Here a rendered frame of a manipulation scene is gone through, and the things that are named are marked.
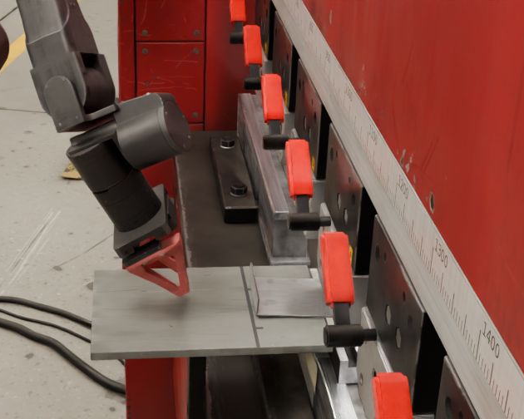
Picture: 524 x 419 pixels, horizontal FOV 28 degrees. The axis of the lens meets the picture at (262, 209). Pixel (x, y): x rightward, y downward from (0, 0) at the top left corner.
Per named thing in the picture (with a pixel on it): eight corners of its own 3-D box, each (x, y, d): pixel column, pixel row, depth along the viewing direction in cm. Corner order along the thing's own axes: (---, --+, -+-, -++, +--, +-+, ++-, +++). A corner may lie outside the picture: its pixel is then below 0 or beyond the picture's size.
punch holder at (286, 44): (266, 126, 144) (272, 10, 137) (327, 126, 145) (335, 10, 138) (282, 171, 131) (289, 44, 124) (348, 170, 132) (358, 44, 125)
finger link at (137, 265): (208, 258, 121) (167, 196, 117) (212, 290, 115) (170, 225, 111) (157, 285, 122) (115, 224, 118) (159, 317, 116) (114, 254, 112)
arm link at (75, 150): (69, 129, 114) (54, 155, 109) (121, 106, 111) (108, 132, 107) (102, 178, 117) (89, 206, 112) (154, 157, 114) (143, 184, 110)
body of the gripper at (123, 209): (170, 194, 120) (138, 143, 117) (175, 236, 111) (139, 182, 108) (122, 220, 121) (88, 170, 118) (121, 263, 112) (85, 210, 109)
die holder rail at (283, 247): (236, 140, 199) (238, 93, 195) (267, 140, 200) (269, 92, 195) (270, 269, 154) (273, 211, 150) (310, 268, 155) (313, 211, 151)
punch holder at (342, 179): (315, 269, 109) (326, 121, 101) (395, 267, 110) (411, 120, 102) (343, 350, 95) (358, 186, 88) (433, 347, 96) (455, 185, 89)
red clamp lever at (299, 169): (282, 135, 103) (289, 227, 99) (323, 135, 104) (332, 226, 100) (279, 144, 105) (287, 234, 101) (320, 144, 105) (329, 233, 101)
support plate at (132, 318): (94, 277, 127) (93, 269, 127) (306, 271, 131) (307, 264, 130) (90, 361, 111) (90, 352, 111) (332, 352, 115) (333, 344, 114)
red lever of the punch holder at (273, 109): (258, 71, 121) (264, 145, 117) (293, 71, 121) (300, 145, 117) (256, 78, 122) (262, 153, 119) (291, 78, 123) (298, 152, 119)
